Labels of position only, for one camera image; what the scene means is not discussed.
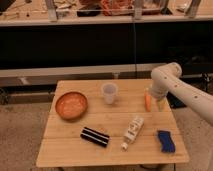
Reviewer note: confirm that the blue cloth object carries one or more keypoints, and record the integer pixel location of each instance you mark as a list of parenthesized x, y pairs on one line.
[(166, 141)]

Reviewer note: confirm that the black striped box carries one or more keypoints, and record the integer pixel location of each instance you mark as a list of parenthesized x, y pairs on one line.
[(95, 136)]

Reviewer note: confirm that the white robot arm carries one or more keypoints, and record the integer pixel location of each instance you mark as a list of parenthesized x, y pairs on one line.
[(166, 79)]

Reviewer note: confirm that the white bottle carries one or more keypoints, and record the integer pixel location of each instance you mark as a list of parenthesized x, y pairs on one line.
[(132, 131)]

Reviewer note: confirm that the beige gripper block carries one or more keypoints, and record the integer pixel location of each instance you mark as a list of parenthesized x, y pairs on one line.
[(160, 104)]

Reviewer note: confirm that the orange bowl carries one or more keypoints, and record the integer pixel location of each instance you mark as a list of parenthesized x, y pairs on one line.
[(71, 105)]

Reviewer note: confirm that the clear plastic cup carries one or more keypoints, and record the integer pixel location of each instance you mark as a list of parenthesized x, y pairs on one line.
[(109, 91)]

